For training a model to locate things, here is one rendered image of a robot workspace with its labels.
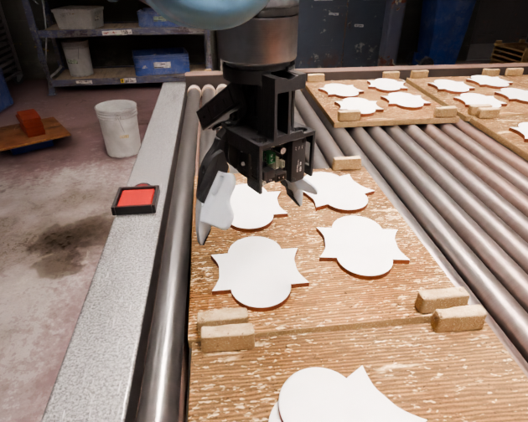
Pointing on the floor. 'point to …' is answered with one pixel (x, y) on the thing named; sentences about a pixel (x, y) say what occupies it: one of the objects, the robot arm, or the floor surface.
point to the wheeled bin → (441, 32)
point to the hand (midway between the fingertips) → (250, 222)
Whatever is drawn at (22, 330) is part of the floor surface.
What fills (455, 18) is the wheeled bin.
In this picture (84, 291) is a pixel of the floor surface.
